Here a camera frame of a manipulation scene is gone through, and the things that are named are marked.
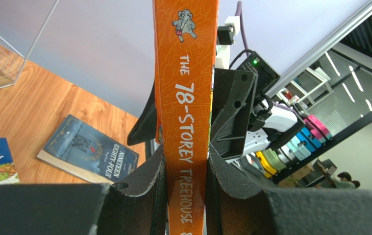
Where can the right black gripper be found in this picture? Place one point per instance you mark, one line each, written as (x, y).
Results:
(240, 104)

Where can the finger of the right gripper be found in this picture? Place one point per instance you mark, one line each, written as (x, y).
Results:
(145, 127)

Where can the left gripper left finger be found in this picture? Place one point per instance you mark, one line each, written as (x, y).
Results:
(135, 205)

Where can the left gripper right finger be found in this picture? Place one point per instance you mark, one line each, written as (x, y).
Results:
(236, 205)

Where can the orange 78-Storey Treehouse book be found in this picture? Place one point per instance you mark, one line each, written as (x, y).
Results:
(185, 40)

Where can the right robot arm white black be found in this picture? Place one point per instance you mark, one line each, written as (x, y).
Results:
(279, 128)

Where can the Nineteen Eighty-Four book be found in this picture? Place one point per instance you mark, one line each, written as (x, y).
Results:
(83, 151)

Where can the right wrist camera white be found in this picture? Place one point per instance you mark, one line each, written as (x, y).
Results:
(225, 39)

